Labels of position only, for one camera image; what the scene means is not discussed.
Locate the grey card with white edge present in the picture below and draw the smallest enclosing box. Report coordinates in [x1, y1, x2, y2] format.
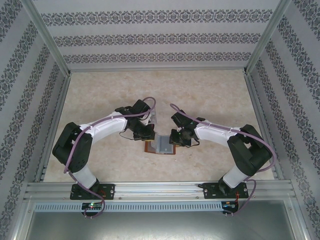
[159, 136, 174, 153]

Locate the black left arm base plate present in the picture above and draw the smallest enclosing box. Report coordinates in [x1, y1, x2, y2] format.
[70, 183, 116, 201]

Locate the grey metal sheet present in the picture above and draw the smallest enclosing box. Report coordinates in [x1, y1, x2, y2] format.
[24, 211, 306, 240]

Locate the brown leather card holder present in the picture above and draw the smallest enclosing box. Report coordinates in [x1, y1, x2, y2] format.
[144, 134, 177, 155]

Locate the aluminium frame post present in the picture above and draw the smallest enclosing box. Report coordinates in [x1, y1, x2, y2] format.
[284, 196, 311, 240]
[9, 196, 36, 240]
[243, 0, 294, 76]
[22, 0, 73, 77]

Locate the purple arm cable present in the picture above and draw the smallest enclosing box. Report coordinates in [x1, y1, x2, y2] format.
[63, 96, 158, 220]
[169, 103, 278, 218]

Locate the small circuit board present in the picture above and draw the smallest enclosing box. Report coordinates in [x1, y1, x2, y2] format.
[221, 200, 239, 210]
[81, 202, 103, 210]

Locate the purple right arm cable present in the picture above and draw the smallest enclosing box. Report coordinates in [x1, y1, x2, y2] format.
[169, 103, 278, 218]

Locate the slotted grey cable duct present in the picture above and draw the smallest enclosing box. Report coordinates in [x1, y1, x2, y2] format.
[33, 201, 287, 213]

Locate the aluminium table end rail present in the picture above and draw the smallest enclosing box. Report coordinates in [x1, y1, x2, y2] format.
[69, 66, 248, 74]

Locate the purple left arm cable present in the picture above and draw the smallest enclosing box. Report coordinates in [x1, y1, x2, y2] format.
[63, 96, 158, 220]

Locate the aluminium table side rail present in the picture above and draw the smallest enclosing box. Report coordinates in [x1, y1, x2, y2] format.
[243, 72, 285, 182]
[34, 73, 73, 183]

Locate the aluminium mounting rail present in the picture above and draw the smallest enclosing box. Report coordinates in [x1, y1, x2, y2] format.
[23, 181, 295, 202]

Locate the thin black left gripper cable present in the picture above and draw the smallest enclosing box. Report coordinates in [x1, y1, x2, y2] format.
[119, 131, 136, 141]

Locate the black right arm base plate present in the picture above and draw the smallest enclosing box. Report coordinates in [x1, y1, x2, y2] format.
[203, 182, 250, 200]

